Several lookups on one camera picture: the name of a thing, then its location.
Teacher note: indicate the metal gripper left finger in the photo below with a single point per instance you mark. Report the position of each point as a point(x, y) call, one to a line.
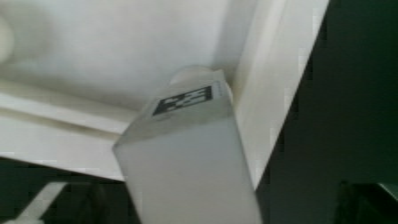
point(39, 204)

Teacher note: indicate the white square tabletop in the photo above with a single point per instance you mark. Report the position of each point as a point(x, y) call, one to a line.
point(91, 52)

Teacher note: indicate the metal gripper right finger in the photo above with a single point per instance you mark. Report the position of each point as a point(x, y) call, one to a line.
point(366, 203)

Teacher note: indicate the white leg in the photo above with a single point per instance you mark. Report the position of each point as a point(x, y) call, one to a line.
point(182, 158)

